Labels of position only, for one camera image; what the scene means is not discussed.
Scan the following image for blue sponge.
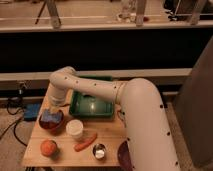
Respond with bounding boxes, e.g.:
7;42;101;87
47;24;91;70
41;110;63;123

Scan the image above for small metal bowl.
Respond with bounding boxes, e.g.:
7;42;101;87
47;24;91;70
92;143;106;160

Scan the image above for grey panel at right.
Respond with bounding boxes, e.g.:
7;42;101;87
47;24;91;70
174;36;213;169

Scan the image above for white plastic cup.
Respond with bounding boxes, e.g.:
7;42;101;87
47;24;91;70
66;119;83;139

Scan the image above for green plastic tray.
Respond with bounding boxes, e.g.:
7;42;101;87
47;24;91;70
68;75;116;119

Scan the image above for wooden table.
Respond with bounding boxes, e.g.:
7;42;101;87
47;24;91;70
21;80;174;168

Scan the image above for orange round fruit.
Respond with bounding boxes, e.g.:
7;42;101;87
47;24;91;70
40;140;57;157

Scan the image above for blue box on floor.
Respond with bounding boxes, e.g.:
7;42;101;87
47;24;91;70
24;103;41;121

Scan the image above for orange carrot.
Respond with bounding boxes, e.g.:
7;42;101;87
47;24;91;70
74;133;97;152

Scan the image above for dark purple plate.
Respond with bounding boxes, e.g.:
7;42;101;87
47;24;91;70
117;141;132;171

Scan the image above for black cables on floor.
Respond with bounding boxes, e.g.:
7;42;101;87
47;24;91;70
0;96;28;148

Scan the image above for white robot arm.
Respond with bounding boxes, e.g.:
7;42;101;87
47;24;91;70
48;66;181;171

